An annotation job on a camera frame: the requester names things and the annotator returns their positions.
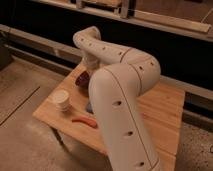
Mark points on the wooden shelf rail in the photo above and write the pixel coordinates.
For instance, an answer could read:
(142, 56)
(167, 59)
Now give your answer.
(193, 29)

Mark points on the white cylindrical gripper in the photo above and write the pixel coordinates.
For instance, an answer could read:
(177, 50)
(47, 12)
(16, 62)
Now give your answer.
(91, 63)

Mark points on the blue sponge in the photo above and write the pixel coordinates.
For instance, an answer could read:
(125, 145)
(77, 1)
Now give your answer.
(89, 108)

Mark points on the white stacked paper cups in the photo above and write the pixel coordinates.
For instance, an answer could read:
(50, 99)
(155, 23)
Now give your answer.
(60, 98)

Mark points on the wooden table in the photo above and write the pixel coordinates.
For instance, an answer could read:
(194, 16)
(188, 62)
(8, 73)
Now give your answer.
(160, 110)

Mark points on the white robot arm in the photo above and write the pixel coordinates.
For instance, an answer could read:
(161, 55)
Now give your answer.
(120, 74)

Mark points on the orange carrot toy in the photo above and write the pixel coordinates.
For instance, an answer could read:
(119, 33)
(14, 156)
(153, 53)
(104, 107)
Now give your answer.
(90, 122)

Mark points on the dark purple ceramic bowl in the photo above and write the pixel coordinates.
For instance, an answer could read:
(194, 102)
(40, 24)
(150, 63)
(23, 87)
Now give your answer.
(83, 80)

